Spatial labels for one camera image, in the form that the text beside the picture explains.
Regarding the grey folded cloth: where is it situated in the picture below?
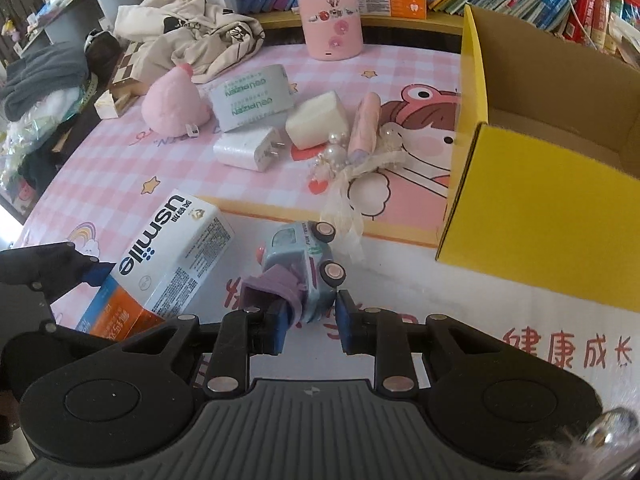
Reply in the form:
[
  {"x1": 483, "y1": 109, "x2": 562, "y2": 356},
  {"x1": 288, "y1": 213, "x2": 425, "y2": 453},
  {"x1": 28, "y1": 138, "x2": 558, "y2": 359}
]
[{"x1": 1, "y1": 42, "x2": 89, "y2": 122}]

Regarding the pink checkered desk mat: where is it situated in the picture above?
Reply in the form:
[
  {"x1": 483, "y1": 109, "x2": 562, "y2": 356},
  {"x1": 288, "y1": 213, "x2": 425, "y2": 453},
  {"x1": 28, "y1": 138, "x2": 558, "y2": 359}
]
[{"x1": 18, "y1": 46, "x2": 639, "y2": 408}]

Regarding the pink tube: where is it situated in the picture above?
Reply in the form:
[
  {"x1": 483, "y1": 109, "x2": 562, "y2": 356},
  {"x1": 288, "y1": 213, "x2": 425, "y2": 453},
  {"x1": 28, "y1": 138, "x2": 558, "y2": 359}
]
[{"x1": 347, "y1": 92, "x2": 381, "y2": 165}]

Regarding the wooden chess board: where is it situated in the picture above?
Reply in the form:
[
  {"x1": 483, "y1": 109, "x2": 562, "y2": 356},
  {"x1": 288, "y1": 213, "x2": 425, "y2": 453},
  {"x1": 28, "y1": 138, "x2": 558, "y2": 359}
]
[{"x1": 107, "y1": 42, "x2": 149, "y2": 100}]

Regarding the clear tape roll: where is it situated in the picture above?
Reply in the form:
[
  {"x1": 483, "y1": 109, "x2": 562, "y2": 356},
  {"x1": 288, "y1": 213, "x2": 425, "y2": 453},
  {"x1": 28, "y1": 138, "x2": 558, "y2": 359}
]
[{"x1": 209, "y1": 64, "x2": 294, "y2": 132}]

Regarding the blue toy car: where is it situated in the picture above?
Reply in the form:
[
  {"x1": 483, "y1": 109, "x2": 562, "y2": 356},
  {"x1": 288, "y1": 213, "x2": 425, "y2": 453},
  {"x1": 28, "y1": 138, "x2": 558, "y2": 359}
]
[{"x1": 240, "y1": 221, "x2": 346, "y2": 325}]

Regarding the pink plush toy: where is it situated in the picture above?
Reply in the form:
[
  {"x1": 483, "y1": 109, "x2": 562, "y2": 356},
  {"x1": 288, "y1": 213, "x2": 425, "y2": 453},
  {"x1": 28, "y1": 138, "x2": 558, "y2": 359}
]
[{"x1": 141, "y1": 64, "x2": 213, "y2": 138}]

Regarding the pearl lace hair accessory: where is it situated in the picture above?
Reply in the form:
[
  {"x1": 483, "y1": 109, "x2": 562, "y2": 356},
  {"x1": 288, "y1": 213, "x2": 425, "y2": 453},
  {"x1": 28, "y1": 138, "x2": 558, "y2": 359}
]
[{"x1": 309, "y1": 126, "x2": 406, "y2": 262}]

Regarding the small white paper box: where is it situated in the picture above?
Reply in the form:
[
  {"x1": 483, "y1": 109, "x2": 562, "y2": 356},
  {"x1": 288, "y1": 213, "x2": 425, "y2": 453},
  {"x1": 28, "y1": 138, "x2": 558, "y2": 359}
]
[{"x1": 94, "y1": 90, "x2": 138, "y2": 120}]

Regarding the white usmile toothpaste box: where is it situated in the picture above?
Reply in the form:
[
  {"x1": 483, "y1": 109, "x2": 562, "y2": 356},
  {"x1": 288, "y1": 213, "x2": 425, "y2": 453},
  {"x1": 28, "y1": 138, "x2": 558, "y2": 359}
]
[{"x1": 76, "y1": 190, "x2": 234, "y2": 341}]

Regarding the white sponge block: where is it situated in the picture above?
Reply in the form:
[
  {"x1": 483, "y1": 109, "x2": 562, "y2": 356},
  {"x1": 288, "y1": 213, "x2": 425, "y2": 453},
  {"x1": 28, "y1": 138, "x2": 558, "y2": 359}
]
[{"x1": 285, "y1": 91, "x2": 349, "y2": 150}]

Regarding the yellow cardboard box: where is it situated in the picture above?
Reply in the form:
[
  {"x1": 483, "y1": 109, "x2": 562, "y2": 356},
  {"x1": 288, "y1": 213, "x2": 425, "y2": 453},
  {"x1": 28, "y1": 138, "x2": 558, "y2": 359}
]
[{"x1": 436, "y1": 6, "x2": 639, "y2": 311}]

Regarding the orange white small box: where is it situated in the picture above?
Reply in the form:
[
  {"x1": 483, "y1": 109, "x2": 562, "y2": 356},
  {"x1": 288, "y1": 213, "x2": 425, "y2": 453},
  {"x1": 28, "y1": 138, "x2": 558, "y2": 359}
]
[{"x1": 358, "y1": 0, "x2": 427, "y2": 20}]

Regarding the pink cylindrical container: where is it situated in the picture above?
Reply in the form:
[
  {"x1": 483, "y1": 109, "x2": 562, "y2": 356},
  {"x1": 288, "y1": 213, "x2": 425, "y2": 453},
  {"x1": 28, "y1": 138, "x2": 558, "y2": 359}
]
[{"x1": 297, "y1": 0, "x2": 363, "y2": 61}]

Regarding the beige hoodie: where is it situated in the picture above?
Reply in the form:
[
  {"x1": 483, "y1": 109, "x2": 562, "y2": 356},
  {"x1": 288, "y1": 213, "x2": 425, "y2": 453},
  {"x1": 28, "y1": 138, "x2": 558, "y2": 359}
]
[{"x1": 114, "y1": 0, "x2": 265, "y2": 84}]

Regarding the white power adapter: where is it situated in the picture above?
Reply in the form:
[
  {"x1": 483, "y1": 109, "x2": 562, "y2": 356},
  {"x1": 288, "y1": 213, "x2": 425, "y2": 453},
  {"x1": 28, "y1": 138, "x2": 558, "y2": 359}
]
[{"x1": 213, "y1": 126, "x2": 286, "y2": 172}]

